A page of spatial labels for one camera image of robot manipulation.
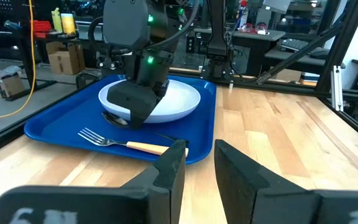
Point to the dark metal spoon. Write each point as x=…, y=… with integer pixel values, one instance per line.
x=112, y=118

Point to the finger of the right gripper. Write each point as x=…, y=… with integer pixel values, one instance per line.
x=132, y=96
x=163, y=88

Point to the white round plate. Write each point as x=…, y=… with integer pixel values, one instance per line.
x=179, y=99

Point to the black keyboard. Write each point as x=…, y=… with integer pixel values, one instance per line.
x=294, y=44

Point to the small cardboard box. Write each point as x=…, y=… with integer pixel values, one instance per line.
x=8, y=84

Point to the yellow canister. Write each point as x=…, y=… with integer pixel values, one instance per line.
x=68, y=23

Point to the yellow squeeze bottle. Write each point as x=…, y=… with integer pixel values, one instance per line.
x=56, y=20

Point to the red box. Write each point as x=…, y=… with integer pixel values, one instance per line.
x=41, y=26

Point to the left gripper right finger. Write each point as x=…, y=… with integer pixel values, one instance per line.
x=244, y=193

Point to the large cardboard box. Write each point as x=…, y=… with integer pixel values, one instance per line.
x=64, y=59

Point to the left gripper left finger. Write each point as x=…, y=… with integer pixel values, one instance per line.
x=154, y=202

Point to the grey desk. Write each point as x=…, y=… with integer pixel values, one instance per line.
x=259, y=36

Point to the blue plastic tray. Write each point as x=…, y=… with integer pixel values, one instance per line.
x=73, y=121

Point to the silver metal bracket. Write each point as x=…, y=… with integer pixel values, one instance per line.
x=337, y=87

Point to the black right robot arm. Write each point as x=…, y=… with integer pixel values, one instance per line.
x=126, y=21

